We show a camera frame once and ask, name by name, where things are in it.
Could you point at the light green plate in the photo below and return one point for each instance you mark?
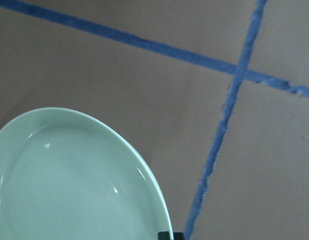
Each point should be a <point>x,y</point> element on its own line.
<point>65,175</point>

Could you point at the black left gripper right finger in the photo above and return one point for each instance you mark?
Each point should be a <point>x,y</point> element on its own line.
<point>178,236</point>

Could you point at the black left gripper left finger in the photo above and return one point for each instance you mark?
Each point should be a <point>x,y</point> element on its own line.
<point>164,235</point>

